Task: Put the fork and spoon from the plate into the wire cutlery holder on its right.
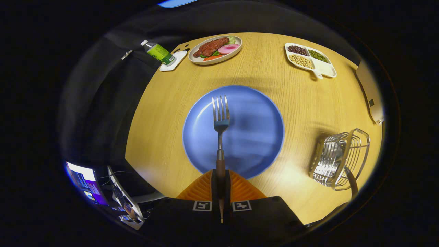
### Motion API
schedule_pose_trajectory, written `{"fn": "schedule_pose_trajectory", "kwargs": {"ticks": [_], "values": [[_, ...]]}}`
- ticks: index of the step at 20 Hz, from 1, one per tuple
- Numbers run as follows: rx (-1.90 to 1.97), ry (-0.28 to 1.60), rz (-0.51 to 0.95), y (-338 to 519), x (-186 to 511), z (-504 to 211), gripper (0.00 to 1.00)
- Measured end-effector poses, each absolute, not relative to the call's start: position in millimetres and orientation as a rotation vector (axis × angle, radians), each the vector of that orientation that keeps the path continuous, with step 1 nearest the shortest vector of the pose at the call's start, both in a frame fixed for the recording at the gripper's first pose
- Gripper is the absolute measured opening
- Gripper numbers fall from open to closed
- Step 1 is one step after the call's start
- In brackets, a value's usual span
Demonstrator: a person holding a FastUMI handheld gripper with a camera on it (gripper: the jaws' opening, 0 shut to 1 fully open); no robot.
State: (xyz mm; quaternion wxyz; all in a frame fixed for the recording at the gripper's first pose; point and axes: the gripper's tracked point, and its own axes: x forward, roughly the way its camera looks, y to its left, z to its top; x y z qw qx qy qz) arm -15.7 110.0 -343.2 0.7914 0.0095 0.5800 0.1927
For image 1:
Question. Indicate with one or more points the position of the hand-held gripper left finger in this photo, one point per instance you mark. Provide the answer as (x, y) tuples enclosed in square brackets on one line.
[(214, 187)]

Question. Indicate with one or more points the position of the silver clip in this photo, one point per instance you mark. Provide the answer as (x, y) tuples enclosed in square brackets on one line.
[(126, 55)]

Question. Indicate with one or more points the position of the brown steak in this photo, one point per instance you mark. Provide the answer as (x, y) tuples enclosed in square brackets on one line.
[(211, 47)]

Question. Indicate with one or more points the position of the green drink bottle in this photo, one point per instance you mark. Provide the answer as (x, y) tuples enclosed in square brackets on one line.
[(159, 53)]

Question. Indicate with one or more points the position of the white square coaster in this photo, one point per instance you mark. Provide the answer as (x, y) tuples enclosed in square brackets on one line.
[(178, 60)]

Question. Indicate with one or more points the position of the green lettuce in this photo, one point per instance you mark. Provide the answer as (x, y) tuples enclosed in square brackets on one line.
[(232, 39)]

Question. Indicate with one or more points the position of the pile of red beans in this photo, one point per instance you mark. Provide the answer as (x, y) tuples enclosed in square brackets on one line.
[(297, 50)]

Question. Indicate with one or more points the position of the pink ham slice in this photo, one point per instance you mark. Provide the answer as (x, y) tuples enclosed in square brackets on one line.
[(228, 48)]

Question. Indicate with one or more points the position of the orange carrot slice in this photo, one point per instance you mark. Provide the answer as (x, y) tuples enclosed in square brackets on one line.
[(212, 58)]

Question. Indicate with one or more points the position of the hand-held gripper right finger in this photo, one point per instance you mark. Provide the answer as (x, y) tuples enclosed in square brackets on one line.
[(228, 187)]

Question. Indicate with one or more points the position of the plate with food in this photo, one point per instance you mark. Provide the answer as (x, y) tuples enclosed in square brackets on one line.
[(195, 60)]

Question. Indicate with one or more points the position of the white toaster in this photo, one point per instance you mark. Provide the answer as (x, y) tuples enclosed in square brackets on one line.
[(368, 89)]

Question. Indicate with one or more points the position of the computer monitor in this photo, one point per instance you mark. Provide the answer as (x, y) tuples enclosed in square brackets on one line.
[(85, 181)]

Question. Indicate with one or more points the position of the pile of soy beans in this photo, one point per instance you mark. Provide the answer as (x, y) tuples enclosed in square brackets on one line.
[(301, 61)]

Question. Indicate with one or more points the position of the pile of green beans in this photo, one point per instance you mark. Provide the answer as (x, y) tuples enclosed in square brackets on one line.
[(318, 56)]

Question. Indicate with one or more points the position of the white divided dish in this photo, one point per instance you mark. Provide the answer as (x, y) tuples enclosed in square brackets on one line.
[(325, 70)]

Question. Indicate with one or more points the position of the blue plate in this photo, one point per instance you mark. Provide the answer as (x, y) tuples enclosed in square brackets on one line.
[(253, 137)]

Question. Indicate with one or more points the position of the white metal frame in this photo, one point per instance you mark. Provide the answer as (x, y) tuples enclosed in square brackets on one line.
[(151, 197)]

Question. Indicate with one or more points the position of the metal drain basket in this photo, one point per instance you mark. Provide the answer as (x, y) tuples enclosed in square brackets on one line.
[(329, 171)]

